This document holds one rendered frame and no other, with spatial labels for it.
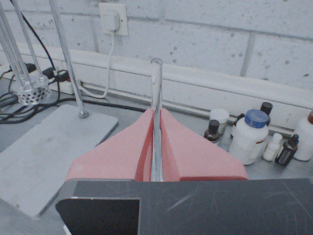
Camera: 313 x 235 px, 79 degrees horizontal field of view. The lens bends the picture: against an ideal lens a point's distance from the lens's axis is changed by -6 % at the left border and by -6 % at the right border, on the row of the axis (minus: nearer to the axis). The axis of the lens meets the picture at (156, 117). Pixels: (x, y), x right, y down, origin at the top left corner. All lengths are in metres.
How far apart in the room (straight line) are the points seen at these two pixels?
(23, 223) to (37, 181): 0.08
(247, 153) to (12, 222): 0.47
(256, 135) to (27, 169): 0.48
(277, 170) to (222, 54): 0.30
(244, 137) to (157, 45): 0.34
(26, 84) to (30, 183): 0.20
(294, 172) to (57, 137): 0.55
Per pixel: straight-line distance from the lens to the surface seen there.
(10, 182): 0.51
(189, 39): 0.56
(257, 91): 0.54
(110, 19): 0.61
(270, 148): 0.49
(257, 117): 0.43
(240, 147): 0.45
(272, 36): 0.54
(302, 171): 0.54
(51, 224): 0.43
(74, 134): 0.54
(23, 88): 0.43
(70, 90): 0.72
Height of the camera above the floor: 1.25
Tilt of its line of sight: 39 degrees down
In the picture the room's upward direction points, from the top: 1 degrees counter-clockwise
